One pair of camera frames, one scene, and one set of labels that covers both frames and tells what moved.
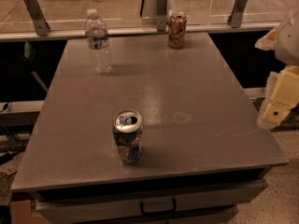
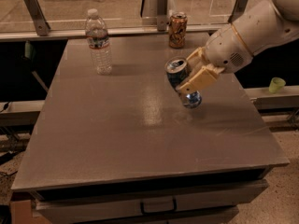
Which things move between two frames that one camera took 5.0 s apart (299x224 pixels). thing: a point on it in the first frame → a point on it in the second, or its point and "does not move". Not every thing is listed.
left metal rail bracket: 40,24 does not move
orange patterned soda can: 177,30 does not move
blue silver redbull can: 127,130 → 177,71
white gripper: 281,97 → 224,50
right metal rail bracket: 234,19 does not move
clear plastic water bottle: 96,35 does not move
